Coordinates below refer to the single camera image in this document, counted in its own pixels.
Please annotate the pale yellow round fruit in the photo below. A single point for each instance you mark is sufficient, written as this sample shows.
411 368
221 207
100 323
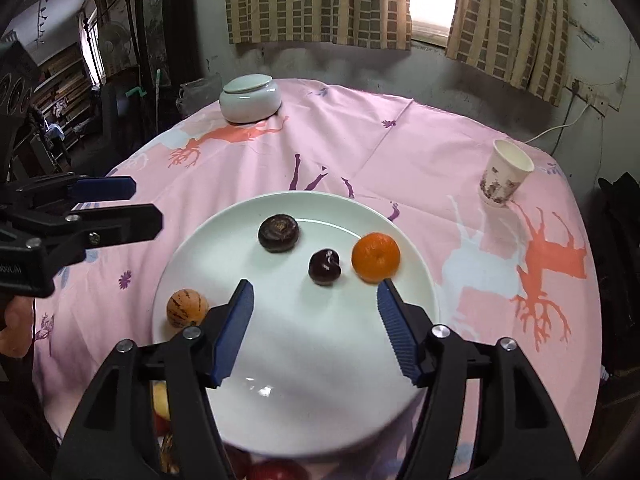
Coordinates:
160 397

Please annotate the framed picture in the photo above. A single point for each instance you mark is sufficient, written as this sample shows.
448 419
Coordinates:
154 25

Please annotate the checked beige curtain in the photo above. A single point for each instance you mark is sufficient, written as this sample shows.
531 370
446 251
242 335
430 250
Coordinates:
505 20
310 0

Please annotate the small dark cherry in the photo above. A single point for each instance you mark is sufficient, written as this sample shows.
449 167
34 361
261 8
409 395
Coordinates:
324 267

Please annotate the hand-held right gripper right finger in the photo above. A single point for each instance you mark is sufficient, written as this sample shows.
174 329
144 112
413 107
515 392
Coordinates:
397 330

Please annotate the pink printed tablecloth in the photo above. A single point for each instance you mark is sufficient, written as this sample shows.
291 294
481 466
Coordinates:
350 160

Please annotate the electric fan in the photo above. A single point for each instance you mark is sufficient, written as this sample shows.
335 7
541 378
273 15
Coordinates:
116 42

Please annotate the person's left hand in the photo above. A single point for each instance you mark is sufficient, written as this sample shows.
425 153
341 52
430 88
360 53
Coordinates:
12 322

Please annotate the wall power outlet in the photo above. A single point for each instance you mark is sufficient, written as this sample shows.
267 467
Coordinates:
595 95

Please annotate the small striped pepino melon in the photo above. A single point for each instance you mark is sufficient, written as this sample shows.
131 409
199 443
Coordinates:
187 308

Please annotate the printed paper cup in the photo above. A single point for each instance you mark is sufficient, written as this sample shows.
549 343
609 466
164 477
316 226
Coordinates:
502 175

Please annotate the wooden shelf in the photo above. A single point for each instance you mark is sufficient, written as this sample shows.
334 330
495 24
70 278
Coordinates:
62 90

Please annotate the white oval plate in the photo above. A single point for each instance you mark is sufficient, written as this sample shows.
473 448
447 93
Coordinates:
310 360

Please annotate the white lidded ceramic jar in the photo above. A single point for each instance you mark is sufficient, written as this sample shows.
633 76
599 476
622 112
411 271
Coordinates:
250 100

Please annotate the red tomato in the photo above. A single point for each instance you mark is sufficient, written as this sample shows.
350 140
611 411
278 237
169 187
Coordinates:
277 471

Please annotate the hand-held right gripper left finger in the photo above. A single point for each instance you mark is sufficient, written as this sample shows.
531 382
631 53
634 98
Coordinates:
235 330

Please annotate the orange mandarin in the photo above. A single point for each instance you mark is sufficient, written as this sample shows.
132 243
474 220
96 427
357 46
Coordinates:
375 257

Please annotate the dark brown round fruit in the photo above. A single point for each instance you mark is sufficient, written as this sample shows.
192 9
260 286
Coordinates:
278 232

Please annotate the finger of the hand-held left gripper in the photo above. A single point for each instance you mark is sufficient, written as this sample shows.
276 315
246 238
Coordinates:
105 187
130 225

